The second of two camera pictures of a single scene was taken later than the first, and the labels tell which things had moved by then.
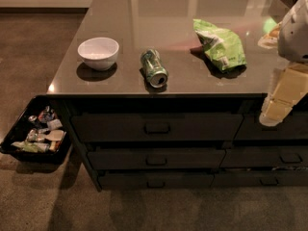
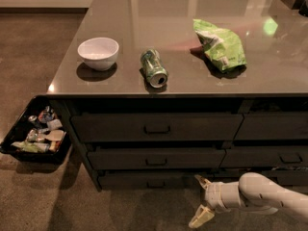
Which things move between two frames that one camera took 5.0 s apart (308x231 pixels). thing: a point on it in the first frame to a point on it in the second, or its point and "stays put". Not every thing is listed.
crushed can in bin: x=36 y=136 stays put
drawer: x=155 y=180 stays put
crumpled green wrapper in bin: x=35 y=147 stays put
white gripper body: x=295 y=36 to x=216 y=194
